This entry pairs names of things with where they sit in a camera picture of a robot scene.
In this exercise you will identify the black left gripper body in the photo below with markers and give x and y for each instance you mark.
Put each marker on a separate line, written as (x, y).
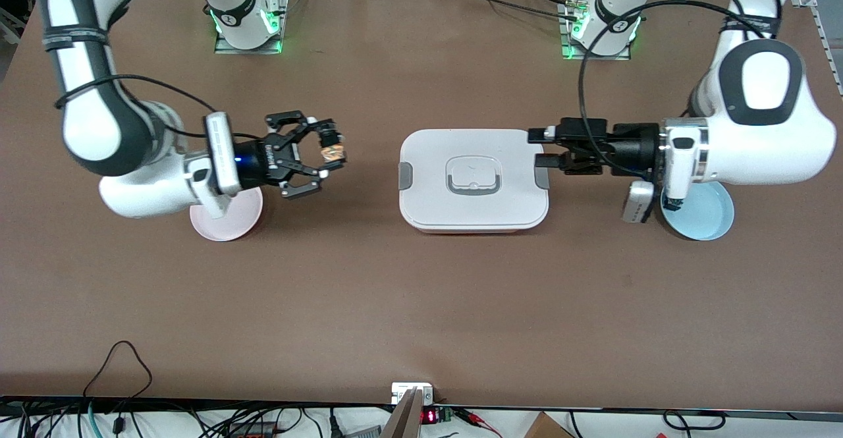
(633, 146)

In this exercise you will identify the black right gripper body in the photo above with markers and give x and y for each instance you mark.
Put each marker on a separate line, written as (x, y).
(262, 161)

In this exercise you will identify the orange push-button switch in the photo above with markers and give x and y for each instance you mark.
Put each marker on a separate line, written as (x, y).
(332, 153)

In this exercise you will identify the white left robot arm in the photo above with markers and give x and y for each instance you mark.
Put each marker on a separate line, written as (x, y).
(757, 155)

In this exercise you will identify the white lidded lunch box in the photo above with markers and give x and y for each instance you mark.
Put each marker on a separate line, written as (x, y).
(428, 194)

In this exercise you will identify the brown cardboard box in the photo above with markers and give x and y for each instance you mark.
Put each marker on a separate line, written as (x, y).
(546, 428)

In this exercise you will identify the pink round plate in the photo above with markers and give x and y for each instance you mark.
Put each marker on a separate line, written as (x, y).
(237, 220)

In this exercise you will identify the light blue round plate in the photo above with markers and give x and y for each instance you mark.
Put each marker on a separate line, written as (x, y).
(708, 217)

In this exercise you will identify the red LED display module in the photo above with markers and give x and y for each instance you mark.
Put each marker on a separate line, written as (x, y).
(429, 416)

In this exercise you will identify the red clip lead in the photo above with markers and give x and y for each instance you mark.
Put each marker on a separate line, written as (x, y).
(474, 418)

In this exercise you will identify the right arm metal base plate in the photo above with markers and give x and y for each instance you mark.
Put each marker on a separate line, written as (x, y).
(224, 48)

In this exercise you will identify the grey wooden post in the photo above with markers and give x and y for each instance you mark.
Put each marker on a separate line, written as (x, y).
(405, 421)

